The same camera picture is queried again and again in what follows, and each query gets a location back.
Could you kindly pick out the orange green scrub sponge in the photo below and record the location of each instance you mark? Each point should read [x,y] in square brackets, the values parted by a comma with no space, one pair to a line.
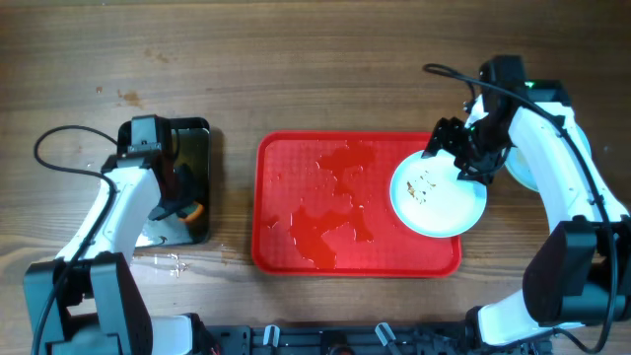
[191,213]

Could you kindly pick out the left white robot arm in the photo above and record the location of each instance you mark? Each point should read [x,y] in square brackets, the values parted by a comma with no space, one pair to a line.
[85,300]

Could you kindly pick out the black mounting rail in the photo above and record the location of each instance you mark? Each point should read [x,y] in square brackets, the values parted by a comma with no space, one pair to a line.
[247,340]

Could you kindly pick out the black water basin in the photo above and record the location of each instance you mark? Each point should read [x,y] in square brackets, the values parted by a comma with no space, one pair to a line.
[195,151]

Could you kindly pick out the light blue plate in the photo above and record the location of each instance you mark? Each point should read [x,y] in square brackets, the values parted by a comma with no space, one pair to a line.
[430,199]
[519,169]

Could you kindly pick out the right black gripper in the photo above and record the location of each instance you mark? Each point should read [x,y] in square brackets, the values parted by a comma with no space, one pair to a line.
[463,149]

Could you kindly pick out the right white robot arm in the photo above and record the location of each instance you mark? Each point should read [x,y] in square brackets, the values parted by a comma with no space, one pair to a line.
[581,274]

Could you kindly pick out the red plastic tray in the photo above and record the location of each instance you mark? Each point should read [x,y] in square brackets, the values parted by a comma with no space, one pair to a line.
[322,208]

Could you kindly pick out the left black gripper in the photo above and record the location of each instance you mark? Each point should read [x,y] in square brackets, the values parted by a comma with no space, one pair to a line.
[174,195]

